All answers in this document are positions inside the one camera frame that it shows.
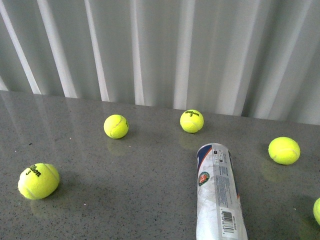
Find clear tennis ball can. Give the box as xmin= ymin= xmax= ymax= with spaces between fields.
xmin=196 ymin=143 xmax=248 ymax=240

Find tennis ball Wilson back centre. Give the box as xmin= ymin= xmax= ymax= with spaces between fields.
xmin=180 ymin=109 xmax=204 ymax=134

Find tennis ball plain back left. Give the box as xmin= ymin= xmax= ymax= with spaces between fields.
xmin=103 ymin=114 xmax=129 ymax=139

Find tennis ball plain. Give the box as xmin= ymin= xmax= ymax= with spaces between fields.
xmin=103 ymin=114 xmax=129 ymax=139
xmin=268 ymin=136 xmax=301 ymax=165

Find tennis ball plain right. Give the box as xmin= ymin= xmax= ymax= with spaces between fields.
xmin=268 ymin=136 xmax=301 ymax=165

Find tennis ball front left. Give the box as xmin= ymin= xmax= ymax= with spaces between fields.
xmin=17 ymin=163 xmax=60 ymax=200

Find tennis ball Roland Garros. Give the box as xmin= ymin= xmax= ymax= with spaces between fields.
xmin=313 ymin=198 xmax=320 ymax=225

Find white pleated curtain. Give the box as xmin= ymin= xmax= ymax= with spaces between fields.
xmin=0 ymin=0 xmax=320 ymax=125

